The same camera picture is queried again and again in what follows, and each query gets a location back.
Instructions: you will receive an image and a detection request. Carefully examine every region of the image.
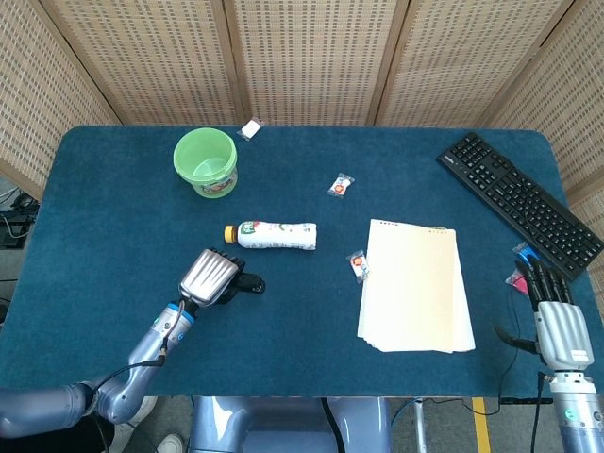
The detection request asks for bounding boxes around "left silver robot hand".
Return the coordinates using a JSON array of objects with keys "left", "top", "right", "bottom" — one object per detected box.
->
[{"left": 177, "top": 247, "right": 249, "bottom": 308}]

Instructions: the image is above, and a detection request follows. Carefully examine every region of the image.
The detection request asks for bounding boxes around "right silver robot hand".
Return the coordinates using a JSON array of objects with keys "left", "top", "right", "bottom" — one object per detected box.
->
[{"left": 494, "top": 258, "right": 595, "bottom": 370}]

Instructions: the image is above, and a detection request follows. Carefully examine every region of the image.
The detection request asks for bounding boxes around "black stapler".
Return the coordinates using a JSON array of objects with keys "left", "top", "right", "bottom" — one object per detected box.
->
[{"left": 234, "top": 272, "right": 266, "bottom": 295}]

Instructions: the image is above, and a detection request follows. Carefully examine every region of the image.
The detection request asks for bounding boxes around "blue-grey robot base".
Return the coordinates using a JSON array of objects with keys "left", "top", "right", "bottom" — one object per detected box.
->
[{"left": 188, "top": 395, "right": 393, "bottom": 453}]

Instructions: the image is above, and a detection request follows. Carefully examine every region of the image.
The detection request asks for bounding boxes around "beige spiral notebook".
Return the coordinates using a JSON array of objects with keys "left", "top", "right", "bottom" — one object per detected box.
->
[{"left": 357, "top": 218, "right": 477, "bottom": 354}]

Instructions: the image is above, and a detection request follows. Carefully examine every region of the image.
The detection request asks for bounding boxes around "pink candy packet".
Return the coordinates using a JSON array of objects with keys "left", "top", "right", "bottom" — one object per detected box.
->
[{"left": 504, "top": 268, "right": 530, "bottom": 296}]

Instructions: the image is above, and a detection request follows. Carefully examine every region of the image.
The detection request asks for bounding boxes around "white bottle with yellow cap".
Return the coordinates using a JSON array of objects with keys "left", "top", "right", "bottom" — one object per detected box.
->
[{"left": 224, "top": 220, "right": 318, "bottom": 252}]

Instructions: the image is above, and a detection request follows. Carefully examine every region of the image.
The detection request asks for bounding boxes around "blue candy packet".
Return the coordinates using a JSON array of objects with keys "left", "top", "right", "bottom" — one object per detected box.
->
[{"left": 512, "top": 241, "right": 542, "bottom": 263}]

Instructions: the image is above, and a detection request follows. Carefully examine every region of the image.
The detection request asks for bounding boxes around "green plastic bucket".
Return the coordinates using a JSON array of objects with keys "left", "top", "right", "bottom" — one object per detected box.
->
[{"left": 173, "top": 127, "right": 239, "bottom": 198}]

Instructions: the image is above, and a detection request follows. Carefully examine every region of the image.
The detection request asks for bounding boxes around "dark blue table mat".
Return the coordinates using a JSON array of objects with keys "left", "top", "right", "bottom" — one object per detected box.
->
[{"left": 0, "top": 125, "right": 604, "bottom": 398}]

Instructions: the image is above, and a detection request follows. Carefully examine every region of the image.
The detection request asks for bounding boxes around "black computer keyboard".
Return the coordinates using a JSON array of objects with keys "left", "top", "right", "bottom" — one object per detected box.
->
[{"left": 436, "top": 131, "right": 604, "bottom": 282}]

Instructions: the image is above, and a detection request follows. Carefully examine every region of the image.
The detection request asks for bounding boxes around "red and white candy packet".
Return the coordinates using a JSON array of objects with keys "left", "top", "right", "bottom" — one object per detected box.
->
[
  {"left": 327, "top": 173, "right": 356, "bottom": 197},
  {"left": 345, "top": 248, "right": 372, "bottom": 283}
]

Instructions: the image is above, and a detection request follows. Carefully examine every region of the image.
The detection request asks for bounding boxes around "white wrapped packet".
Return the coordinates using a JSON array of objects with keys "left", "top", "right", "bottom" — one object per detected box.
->
[{"left": 236, "top": 119, "right": 262, "bottom": 142}]

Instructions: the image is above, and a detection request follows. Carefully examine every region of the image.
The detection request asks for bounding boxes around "grey metal table leg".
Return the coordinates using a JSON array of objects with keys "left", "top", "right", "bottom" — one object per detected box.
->
[{"left": 413, "top": 398, "right": 428, "bottom": 453}]

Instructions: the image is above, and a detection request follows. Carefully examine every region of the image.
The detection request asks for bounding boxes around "white shoe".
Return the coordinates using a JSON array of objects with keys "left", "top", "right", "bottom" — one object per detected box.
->
[{"left": 157, "top": 432, "right": 186, "bottom": 453}]

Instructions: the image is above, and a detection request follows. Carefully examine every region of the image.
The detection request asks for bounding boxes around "woven bamboo folding screen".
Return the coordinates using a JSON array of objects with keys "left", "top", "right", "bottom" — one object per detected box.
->
[{"left": 0, "top": 0, "right": 604, "bottom": 204}]

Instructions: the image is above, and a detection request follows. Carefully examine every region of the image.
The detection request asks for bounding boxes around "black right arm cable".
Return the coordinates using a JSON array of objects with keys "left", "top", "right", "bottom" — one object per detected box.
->
[{"left": 532, "top": 371, "right": 548, "bottom": 453}]

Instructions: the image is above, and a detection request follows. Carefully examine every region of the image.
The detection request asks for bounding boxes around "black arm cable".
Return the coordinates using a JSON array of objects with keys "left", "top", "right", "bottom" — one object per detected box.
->
[
  {"left": 532, "top": 371, "right": 548, "bottom": 453},
  {"left": 89, "top": 304, "right": 186, "bottom": 402}
]

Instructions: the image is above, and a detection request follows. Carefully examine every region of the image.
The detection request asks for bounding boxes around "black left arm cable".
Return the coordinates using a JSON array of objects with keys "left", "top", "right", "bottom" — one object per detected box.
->
[{"left": 89, "top": 304, "right": 186, "bottom": 402}]

